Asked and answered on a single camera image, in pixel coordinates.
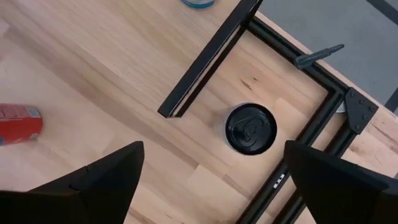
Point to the wooden shelf with black legs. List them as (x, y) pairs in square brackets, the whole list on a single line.
[(174, 46)]

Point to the white Celsius Peach Vibe can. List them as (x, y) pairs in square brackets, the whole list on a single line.
[(251, 129)]

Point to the blue Red Bull can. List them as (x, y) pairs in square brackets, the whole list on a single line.
[(199, 3)]

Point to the black aluminium table frame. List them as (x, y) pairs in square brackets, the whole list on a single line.
[(313, 132)]

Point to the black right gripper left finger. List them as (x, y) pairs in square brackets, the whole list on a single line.
[(102, 186)]

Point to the red Fanta strawberry can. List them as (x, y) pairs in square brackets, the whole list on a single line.
[(18, 124)]

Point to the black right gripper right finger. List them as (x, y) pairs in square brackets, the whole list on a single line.
[(335, 193)]

